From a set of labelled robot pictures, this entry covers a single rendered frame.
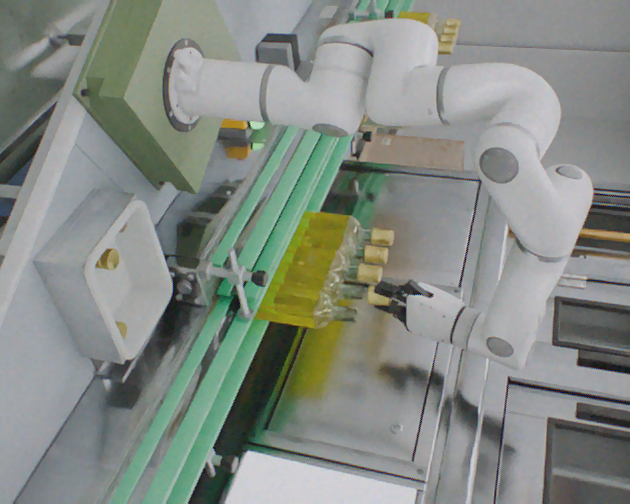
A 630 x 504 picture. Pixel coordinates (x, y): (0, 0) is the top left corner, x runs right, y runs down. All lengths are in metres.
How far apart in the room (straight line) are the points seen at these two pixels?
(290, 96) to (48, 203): 0.40
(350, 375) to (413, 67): 0.63
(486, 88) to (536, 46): 6.50
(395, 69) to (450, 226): 0.77
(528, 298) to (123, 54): 0.71
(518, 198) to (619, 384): 0.61
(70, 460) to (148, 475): 0.12
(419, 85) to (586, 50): 6.55
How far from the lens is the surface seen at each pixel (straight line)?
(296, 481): 1.24
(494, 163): 0.90
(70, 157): 1.09
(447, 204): 1.78
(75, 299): 1.07
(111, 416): 1.16
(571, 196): 0.96
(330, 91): 1.05
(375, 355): 1.38
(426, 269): 1.60
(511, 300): 1.08
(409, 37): 1.03
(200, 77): 1.14
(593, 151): 7.37
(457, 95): 0.96
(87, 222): 1.07
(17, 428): 1.10
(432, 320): 1.25
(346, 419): 1.30
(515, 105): 0.96
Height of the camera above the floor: 1.40
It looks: 16 degrees down
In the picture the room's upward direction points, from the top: 98 degrees clockwise
